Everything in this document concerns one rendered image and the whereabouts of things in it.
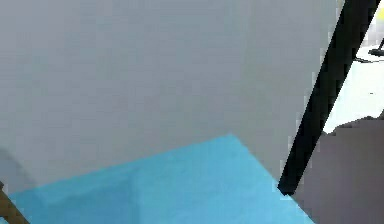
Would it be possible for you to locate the black stand base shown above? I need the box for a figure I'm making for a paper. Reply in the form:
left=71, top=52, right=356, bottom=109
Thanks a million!
left=353, top=37, right=384, bottom=64

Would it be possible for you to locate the black door frame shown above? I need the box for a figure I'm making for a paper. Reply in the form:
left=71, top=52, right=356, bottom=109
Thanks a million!
left=277, top=0, right=382, bottom=197

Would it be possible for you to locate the brown wooden furniture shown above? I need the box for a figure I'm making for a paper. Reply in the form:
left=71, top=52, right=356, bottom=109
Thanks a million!
left=0, top=180, right=31, bottom=224

